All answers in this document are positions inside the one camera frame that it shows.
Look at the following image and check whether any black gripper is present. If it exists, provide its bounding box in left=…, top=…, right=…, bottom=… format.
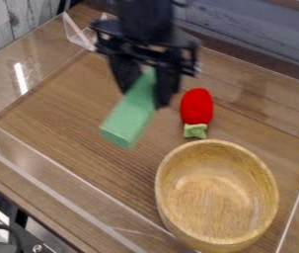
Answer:
left=88, top=0, right=200, bottom=109

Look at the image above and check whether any green rectangular block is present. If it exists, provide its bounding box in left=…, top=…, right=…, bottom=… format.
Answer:
left=100, top=68, right=155, bottom=148

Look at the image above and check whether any brown wooden bowl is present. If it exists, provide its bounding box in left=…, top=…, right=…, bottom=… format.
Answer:
left=153, top=139, right=279, bottom=253

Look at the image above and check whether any red plush strawberry toy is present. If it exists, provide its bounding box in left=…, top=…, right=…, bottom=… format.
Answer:
left=179, top=88, right=214, bottom=139

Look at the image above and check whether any clear acrylic tray wall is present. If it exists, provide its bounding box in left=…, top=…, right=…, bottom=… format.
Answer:
left=0, top=128, right=197, bottom=253

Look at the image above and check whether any black table frame bracket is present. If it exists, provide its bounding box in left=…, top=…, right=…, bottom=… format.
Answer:
left=0, top=214, right=56, bottom=253

